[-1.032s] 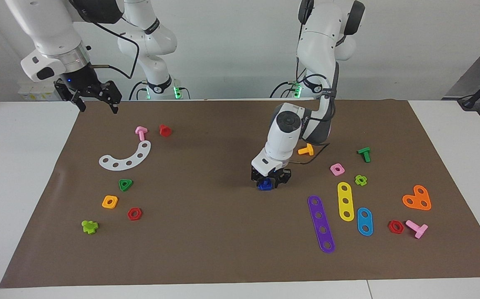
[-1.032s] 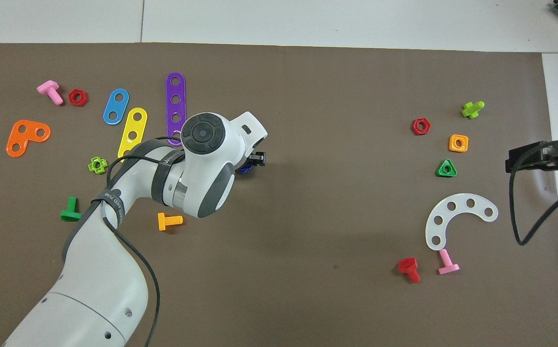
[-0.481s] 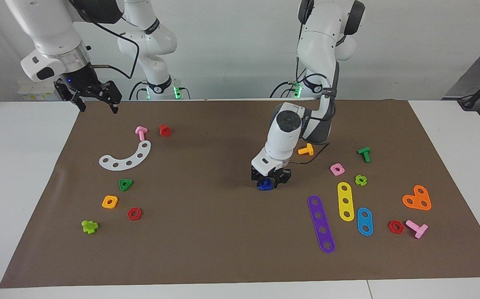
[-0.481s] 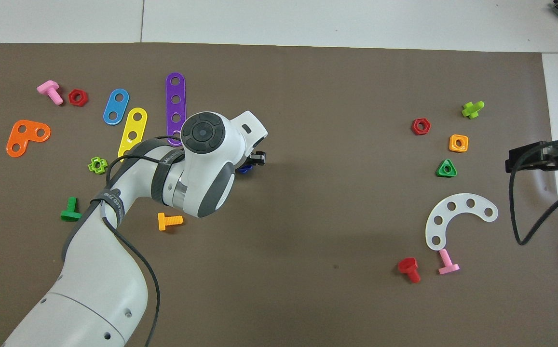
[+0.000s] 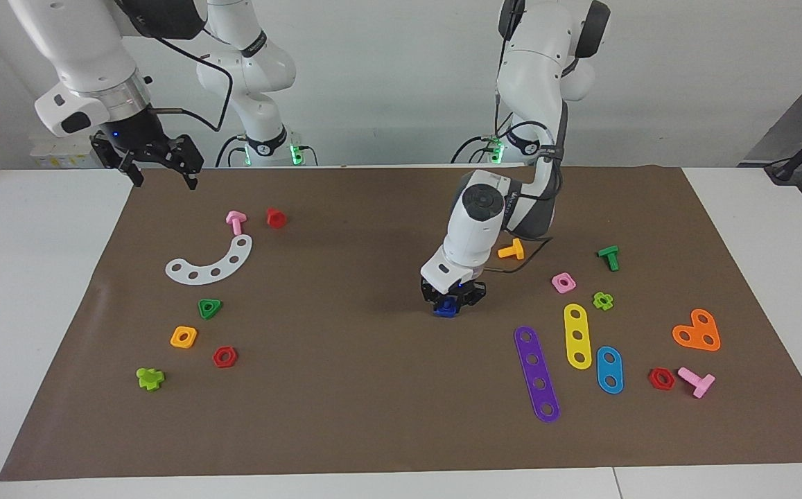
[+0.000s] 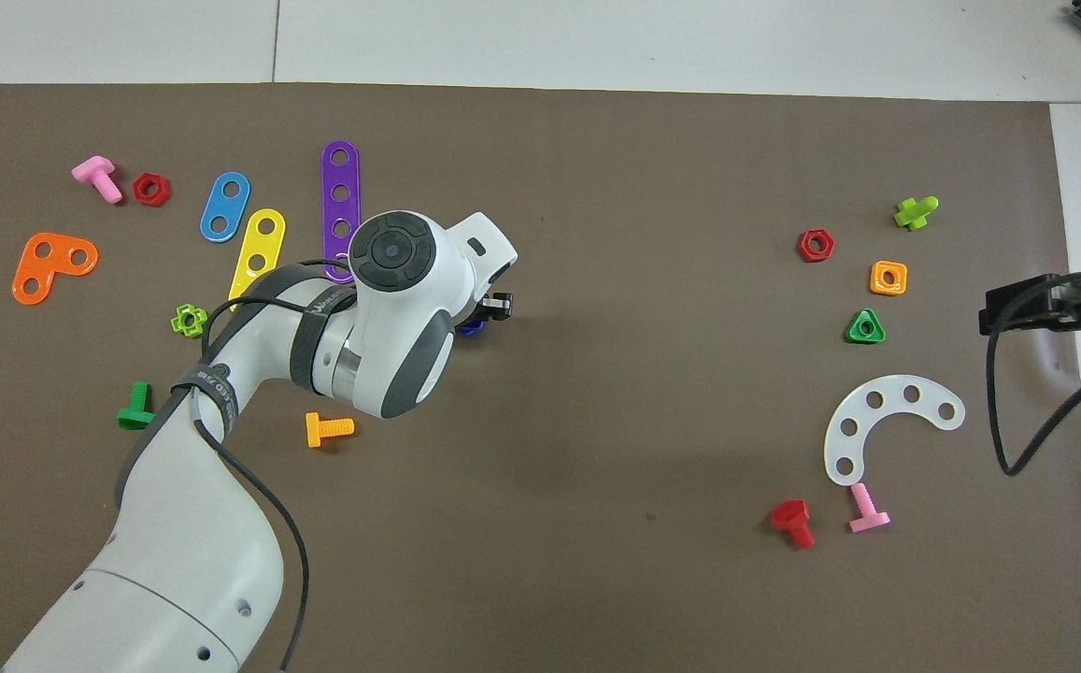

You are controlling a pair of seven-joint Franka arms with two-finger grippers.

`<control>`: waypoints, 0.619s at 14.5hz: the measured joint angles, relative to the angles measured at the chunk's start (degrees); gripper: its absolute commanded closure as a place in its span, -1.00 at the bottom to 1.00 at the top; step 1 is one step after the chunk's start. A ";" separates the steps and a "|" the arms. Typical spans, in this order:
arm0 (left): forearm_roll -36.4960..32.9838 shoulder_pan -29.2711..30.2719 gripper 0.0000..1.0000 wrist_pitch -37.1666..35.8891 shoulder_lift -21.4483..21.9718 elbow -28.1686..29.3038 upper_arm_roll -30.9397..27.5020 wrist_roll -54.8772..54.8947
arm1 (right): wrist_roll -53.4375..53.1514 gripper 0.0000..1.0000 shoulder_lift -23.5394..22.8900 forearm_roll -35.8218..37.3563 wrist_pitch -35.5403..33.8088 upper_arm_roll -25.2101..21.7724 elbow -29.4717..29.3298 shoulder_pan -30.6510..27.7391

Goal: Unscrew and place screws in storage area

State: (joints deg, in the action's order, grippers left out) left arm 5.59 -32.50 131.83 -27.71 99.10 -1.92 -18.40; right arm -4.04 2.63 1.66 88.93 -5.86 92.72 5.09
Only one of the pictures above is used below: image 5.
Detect white box with yellow labels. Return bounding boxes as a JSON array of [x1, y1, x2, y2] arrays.
[[30, 135, 100, 169]]

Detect white curved five-hole plate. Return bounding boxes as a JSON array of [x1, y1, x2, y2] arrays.
[[165, 234, 254, 286]]

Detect purple four-hole plastic strip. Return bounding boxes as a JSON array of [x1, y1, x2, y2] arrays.
[[514, 326, 561, 423]]

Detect yellow three-hole plastic strip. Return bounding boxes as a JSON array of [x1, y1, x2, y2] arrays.
[[564, 304, 593, 371]]

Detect brown table mat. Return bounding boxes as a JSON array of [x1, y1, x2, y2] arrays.
[[0, 165, 802, 482]]

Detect blue two-hole plastic strip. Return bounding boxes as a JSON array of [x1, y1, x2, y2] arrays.
[[596, 346, 625, 395]]

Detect orange heart-shaped plastic plate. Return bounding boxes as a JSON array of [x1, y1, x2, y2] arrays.
[[672, 308, 722, 352]]

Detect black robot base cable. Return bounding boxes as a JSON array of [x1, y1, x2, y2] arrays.
[[451, 134, 505, 165], [216, 135, 249, 168]]

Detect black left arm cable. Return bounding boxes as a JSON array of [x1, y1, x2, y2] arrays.
[[469, 118, 569, 274]]

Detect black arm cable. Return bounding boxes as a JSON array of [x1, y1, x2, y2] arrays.
[[150, 35, 235, 132], [469, 118, 569, 274]]

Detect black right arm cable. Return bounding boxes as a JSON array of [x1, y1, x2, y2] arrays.
[[150, 35, 235, 132]]

